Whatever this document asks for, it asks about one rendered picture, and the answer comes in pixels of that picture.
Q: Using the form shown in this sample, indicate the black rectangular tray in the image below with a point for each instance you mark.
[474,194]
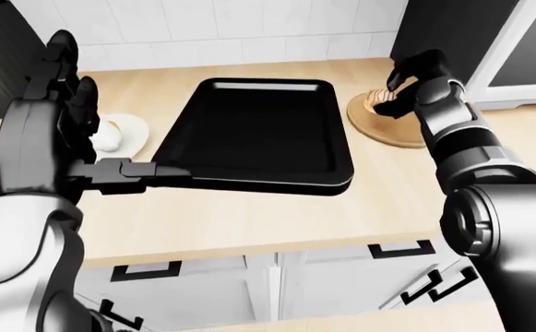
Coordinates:
[258,138]

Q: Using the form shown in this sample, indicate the white cream dessert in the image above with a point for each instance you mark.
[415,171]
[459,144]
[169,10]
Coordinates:
[107,136]

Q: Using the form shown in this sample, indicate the white framed glass door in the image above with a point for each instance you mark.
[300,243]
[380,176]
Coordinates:
[521,69]

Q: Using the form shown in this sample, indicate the dark appliance with grooves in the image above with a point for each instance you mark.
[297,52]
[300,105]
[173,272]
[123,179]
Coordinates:
[0,58]

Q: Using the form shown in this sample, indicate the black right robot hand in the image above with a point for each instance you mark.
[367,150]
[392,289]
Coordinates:
[426,65]

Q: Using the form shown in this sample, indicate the dark tall cabinet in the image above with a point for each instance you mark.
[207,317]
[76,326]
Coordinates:
[452,24]

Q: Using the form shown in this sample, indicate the round wooden plate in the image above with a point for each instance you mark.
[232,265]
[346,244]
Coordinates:
[387,129]

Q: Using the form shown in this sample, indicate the brown striped pastry dessert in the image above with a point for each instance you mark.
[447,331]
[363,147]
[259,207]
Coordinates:
[377,97]

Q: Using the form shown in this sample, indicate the white round plate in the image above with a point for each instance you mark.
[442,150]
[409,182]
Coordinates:
[134,133]

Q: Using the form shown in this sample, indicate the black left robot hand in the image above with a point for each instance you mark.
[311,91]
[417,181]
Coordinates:
[32,145]

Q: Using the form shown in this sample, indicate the white cabinet drawer front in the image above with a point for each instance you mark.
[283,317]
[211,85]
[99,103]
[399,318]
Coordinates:
[203,297]
[337,280]

